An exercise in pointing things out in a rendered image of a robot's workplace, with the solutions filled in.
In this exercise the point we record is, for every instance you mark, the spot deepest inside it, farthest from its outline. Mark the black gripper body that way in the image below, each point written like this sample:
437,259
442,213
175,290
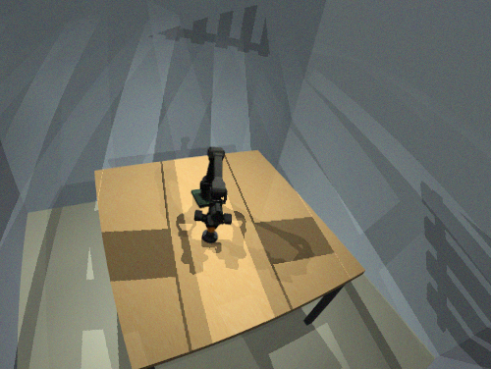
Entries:
198,216

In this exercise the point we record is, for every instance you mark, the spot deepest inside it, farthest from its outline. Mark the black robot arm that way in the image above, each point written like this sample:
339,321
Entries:
212,186

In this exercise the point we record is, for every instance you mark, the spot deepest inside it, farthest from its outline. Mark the black round pedestal with silver shaft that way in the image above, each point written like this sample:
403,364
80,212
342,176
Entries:
209,237

